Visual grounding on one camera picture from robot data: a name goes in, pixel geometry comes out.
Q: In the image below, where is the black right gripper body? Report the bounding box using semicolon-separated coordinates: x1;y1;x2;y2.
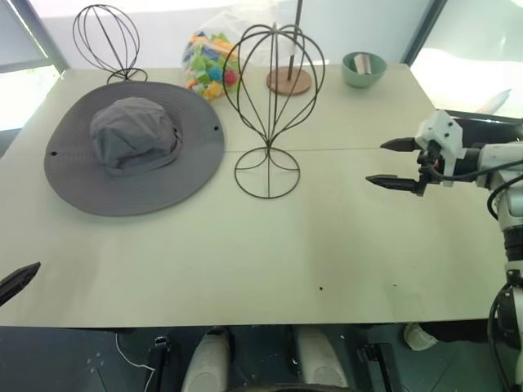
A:
416;140;445;194

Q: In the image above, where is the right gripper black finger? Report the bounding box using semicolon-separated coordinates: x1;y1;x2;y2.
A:
380;136;422;154
364;174;427;198

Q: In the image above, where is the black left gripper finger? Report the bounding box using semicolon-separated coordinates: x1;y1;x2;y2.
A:
0;261;42;308

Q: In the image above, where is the grey wide brim hat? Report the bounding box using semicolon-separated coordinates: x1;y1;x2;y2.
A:
43;80;226;217

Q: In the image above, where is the round wooden base rod stand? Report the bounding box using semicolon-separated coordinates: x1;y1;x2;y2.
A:
266;0;314;97

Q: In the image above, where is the black box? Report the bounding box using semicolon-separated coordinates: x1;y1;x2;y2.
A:
443;109;523;145

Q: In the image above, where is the green bowl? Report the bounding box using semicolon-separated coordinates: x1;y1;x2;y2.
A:
341;51;388;89

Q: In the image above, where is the small grey white packet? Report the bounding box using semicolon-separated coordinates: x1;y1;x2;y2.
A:
352;52;375;76

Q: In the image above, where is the white round cap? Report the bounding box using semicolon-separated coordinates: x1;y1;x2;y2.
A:
403;322;437;352

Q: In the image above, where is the white rounded robot leg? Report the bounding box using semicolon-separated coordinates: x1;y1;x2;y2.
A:
181;327;233;392
294;326;349;389

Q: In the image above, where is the clear bag of colourful toys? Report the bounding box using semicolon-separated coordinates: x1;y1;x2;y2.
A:
180;7;247;101

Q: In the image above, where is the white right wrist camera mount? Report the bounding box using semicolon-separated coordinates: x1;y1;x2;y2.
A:
413;109;467;188

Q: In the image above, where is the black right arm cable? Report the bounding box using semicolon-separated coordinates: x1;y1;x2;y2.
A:
420;157;523;183

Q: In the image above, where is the dark window frame post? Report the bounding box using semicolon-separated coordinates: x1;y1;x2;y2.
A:
7;0;71;71
403;0;449;65

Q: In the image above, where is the large dark wire hat stand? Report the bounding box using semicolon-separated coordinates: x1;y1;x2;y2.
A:
222;23;327;200

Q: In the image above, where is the thin white cord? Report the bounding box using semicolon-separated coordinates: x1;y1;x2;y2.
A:
115;332;157;392

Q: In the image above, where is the black table leg bracket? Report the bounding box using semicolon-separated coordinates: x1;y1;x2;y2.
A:
355;341;396;392
151;335;172;392

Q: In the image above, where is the small dark wire hat stand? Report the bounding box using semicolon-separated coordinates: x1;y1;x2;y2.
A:
72;4;150;85

